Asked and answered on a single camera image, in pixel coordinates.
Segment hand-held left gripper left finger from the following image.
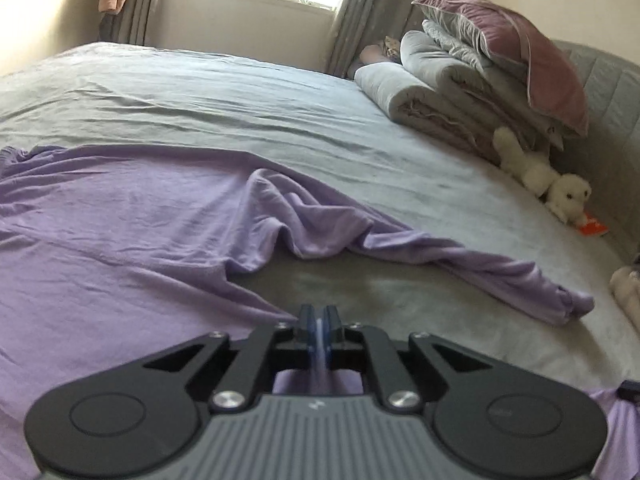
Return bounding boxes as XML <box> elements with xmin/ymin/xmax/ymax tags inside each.
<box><xmin>142</xmin><ymin>305</ymin><xmax>321</xmax><ymax>408</ymax></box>

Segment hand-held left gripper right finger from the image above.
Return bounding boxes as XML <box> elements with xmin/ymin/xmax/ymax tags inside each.
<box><xmin>320</xmin><ymin>305</ymin><xmax>493</xmax><ymax>408</ymax></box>

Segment purple sweater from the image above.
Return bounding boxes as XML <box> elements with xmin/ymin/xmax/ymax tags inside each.
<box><xmin>0</xmin><ymin>145</ymin><xmax>640</xmax><ymax>480</ymax></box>

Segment folded white clothes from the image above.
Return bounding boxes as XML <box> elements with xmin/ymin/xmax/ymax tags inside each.
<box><xmin>609</xmin><ymin>262</ymin><xmax>640</xmax><ymax>332</ymax></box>

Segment orange packet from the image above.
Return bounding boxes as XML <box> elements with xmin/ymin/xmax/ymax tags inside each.
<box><xmin>575</xmin><ymin>212</ymin><xmax>609</xmax><ymax>237</ymax></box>

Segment white plush toy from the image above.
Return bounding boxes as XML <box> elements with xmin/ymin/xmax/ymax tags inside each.
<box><xmin>492</xmin><ymin>126</ymin><xmax>593</xmax><ymax>224</ymax></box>

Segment grey bed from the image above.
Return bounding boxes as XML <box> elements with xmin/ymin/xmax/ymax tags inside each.
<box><xmin>0</xmin><ymin>40</ymin><xmax>640</xmax><ymax>480</ymax></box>

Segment pink cloth bundle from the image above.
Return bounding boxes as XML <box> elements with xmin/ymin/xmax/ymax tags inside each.
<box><xmin>359</xmin><ymin>35</ymin><xmax>403</xmax><ymax>67</ymax></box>

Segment grey curtain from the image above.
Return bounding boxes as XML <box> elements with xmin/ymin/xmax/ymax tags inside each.
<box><xmin>114</xmin><ymin>0</ymin><xmax>173</xmax><ymax>47</ymax></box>
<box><xmin>325</xmin><ymin>0</ymin><xmax>433</xmax><ymax>78</ymax></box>

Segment pink velvet pillow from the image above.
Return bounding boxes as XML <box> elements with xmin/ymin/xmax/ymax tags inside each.
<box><xmin>411</xmin><ymin>0</ymin><xmax>591</xmax><ymax>137</ymax></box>

